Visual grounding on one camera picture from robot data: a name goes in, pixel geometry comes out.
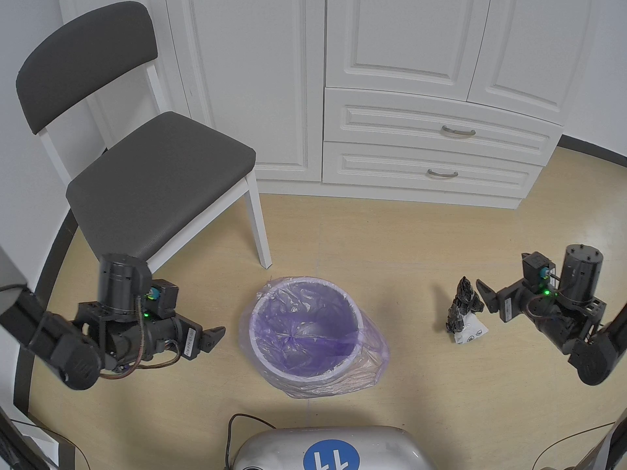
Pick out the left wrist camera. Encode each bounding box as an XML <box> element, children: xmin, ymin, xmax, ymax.
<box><xmin>145</xmin><ymin>279</ymin><xmax>180</xmax><ymax>319</ymax></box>

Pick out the white wardrobe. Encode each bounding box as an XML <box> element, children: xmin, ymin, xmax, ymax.
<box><xmin>55</xmin><ymin>0</ymin><xmax>599</xmax><ymax>210</ymax></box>

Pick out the purple plastic bag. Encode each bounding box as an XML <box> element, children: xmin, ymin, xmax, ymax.
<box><xmin>239</xmin><ymin>274</ymin><xmax>390</xmax><ymax>400</ymax></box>

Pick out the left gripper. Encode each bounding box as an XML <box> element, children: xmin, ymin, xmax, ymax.
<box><xmin>107</xmin><ymin>314</ymin><xmax>227</xmax><ymax>361</ymax></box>

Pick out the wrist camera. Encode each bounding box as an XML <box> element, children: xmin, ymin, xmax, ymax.
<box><xmin>521</xmin><ymin>252</ymin><xmax>556</xmax><ymax>295</ymax></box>
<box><xmin>145</xmin><ymin>279</ymin><xmax>180</xmax><ymax>319</ymax></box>

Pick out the white printed wrapper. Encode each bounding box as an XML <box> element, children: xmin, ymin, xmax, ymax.
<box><xmin>453</xmin><ymin>311</ymin><xmax>490</xmax><ymax>345</ymax></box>

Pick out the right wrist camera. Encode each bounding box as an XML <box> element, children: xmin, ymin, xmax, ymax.
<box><xmin>521</xmin><ymin>252</ymin><xmax>556</xmax><ymax>295</ymax></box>

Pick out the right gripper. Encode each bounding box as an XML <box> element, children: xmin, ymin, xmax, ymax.
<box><xmin>477</xmin><ymin>279</ymin><xmax>586</xmax><ymax>356</ymax></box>

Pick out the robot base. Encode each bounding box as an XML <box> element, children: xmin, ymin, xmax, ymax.
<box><xmin>0</xmin><ymin>404</ymin><xmax>437</xmax><ymax>470</ymax></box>

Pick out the white trash bin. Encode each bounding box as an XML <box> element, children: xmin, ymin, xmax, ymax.
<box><xmin>249</xmin><ymin>278</ymin><xmax>365</xmax><ymax>396</ymax></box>

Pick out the crumpled black plastic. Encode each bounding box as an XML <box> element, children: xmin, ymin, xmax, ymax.
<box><xmin>445</xmin><ymin>276</ymin><xmax>486</xmax><ymax>334</ymax></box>

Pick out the black cable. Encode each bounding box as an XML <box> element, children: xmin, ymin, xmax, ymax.
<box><xmin>224</xmin><ymin>413</ymin><xmax>277</xmax><ymax>466</ymax></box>

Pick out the grey and white chair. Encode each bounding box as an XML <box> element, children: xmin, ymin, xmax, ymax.
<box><xmin>16</xmin><ymin>0</ymin><xmax>272</xmax><ymax>273</ymax></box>

